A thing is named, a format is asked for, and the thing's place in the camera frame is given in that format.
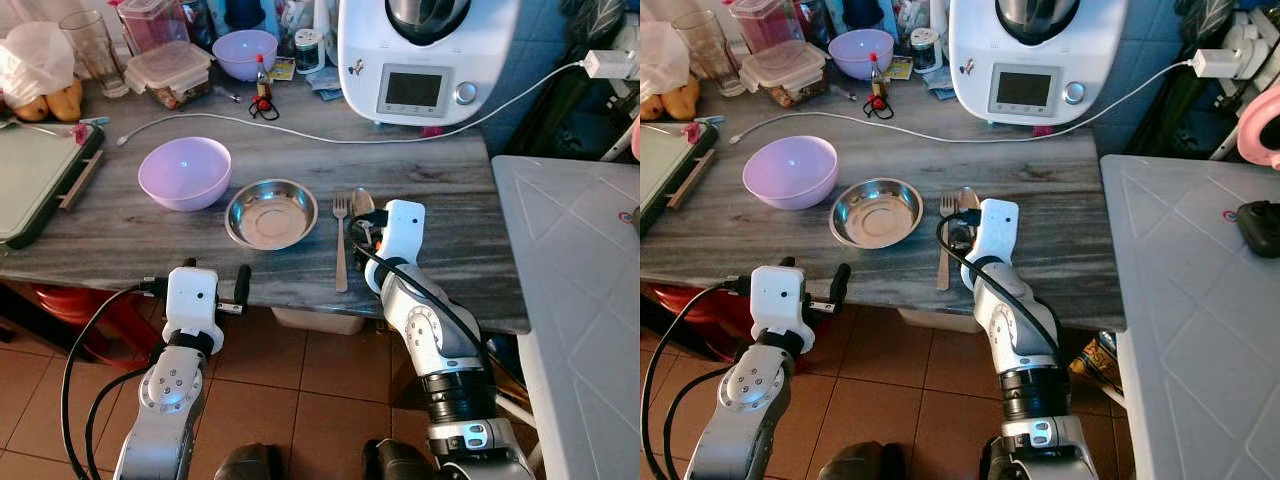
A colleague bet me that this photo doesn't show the small purple plastic bowl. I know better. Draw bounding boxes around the small purple plastic bowl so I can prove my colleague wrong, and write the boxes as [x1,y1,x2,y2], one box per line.
[829,28,897,81]
[212,30,280,83]

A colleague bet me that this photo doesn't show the large purple plastic bowl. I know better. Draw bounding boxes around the large purple plastic bowl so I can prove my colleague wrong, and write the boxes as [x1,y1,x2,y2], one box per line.
[138,137,233,212]
[743,135,839,211]

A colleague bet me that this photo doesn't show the black robot left leg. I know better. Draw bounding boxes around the black robot left leg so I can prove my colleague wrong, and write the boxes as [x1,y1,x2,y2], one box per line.
[214,444,287,480]
[818,440,903,480]

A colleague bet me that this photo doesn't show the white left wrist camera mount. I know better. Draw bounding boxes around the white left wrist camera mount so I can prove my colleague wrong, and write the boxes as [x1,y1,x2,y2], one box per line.
[750,266,810,352]
[164,267,224,352]

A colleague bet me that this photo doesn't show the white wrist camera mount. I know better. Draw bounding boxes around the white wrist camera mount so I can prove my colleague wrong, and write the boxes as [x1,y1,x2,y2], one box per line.
[750,266,810,352]
[379,200,426,267]
[974,199,1020,265]
[164,267,224,352]

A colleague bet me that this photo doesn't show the white power adapter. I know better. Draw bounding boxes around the white power adapter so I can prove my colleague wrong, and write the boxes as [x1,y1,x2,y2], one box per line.
[1193,47,1242,80]
[584,49,638,81]

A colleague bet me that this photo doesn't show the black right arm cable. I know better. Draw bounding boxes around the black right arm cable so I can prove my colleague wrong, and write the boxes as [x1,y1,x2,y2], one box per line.
[349,225,497,373]
[936,214,1067,367]

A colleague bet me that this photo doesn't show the white power strip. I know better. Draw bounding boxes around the white power strip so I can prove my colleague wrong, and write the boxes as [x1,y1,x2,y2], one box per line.
[1222,10,1280,83]

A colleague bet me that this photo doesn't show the green tray with dark rim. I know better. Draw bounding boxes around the green tray with dark rim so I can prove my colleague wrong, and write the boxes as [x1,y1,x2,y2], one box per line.
[640,121,721,237]
[0,121,106,250]

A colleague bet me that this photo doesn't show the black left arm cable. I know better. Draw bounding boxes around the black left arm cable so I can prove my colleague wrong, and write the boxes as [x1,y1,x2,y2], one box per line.
[60,282,167,480]
[641,283,761,480]

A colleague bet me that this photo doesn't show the pink tinted plastic container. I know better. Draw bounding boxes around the pink tinted plastic container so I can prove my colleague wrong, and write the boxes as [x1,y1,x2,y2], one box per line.
[729,0,807,52]
[114,0,192,54]

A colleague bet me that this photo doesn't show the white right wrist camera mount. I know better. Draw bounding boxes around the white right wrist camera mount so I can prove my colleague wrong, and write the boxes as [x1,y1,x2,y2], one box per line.
[379,200,426,267]
[974,199,1020,265]

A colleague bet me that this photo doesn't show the metal fork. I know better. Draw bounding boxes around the metal fork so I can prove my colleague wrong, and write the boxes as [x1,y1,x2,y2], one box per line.
[332,196,351,293]
[936,195,957,292]

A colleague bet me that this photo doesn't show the black robot leg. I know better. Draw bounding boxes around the black robot leg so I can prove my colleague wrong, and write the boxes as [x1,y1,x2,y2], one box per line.
[214,444,287,480]
[818,440,903,480]
[978,438,1013,480]
[361,438,433,480]

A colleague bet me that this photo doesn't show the white plastic bag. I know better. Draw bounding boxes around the white plastic bag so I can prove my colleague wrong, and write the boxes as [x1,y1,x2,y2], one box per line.
[0,21,77,107]
[640,21,692,101]

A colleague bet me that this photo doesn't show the red plastic stool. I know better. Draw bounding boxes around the red plastic stool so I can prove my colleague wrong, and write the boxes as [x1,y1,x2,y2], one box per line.
[644,283,739,333]
[28,284,153,367]

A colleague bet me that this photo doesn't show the pink round plastic object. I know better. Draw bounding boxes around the pink round plastic object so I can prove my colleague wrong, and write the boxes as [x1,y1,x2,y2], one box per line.
[1236,84,1280,170]

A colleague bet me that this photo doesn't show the white charging cable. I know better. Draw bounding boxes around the white charging cable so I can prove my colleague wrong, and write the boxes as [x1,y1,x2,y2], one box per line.
[730,60,1199,146]
[117,62,589,147]

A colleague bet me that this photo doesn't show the clear drinking glass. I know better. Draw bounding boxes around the clear drinking glass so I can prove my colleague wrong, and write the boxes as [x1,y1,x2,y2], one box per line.
[58,10,130,99]
[671,10,738,97]

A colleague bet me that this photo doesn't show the white folding table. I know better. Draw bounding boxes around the white folding table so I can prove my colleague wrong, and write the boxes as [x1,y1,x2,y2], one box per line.
[491,154,641,480]
[1099,154,1280,480]

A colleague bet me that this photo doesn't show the black robot right leg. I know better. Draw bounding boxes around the black robot right leg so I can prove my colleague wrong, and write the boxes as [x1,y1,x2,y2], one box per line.
[361,438,433,480]
[978,438,1013,480]

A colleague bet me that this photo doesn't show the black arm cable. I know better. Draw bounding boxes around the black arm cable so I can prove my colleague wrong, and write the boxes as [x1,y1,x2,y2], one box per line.
[936,214,1067,367]
[60,282,167,480]
[641,283,761,480]
[349,225,497,373]

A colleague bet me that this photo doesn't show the white plastic bin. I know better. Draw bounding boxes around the white plastic bin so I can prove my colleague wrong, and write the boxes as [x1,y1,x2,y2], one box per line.
[896,305,987,335]
[269,305,367,337]

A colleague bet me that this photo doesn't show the orange-brown potato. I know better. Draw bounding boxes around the orange-brown potato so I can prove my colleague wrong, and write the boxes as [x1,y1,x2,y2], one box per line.
[664,78,702,121]
[44,80,85,124]

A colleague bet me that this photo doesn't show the yellow snack bag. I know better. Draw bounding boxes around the yellow snack bag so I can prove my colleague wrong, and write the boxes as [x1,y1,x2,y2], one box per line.
[1068,334,1123,393]

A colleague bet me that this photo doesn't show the clear lidded food container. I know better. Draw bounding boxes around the clear lidded food container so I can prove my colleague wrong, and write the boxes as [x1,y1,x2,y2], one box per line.
[739,39,830,108]
[125,41,215,110]

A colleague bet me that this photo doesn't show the black device on folding table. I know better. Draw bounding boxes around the black device on folding table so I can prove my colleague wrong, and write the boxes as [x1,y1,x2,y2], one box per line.
[1236,200,1280,260]

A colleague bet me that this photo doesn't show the stainless steel bowl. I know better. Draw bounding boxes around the stainless steel bowl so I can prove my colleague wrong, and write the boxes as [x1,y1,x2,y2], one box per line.
[224,179,319,251]
[830,178,924,250]

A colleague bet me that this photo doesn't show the white kitchen cooking machine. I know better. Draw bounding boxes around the white kitchen cooking machine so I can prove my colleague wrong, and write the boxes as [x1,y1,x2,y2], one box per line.
[949,0,1127,129]
[338,0,522,129]

